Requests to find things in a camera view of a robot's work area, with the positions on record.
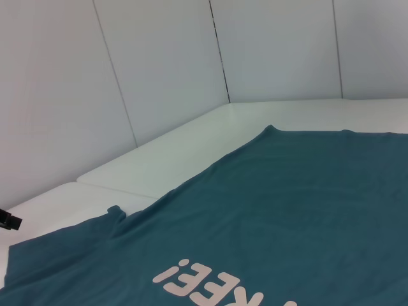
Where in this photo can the teal t-shirt with FREE print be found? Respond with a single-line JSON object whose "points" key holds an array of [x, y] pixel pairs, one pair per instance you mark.
{"points": [[271, 207]]}

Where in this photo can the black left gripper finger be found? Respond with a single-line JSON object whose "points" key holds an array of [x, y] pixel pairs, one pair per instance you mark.
{"points": [[11, 220]]}

